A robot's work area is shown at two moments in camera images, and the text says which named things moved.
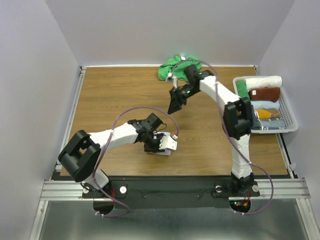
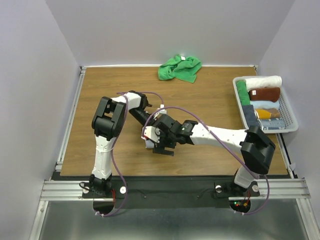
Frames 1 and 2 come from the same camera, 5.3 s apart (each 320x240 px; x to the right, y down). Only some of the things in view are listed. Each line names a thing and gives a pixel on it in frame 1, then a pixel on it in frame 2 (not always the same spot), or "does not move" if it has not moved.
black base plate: [143, 192] does not move
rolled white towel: [262, 82] does not move
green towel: [177, 65] does not move
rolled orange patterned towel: [268, 113] does not move
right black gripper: [175, 103] to [162, 145]
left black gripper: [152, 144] to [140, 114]
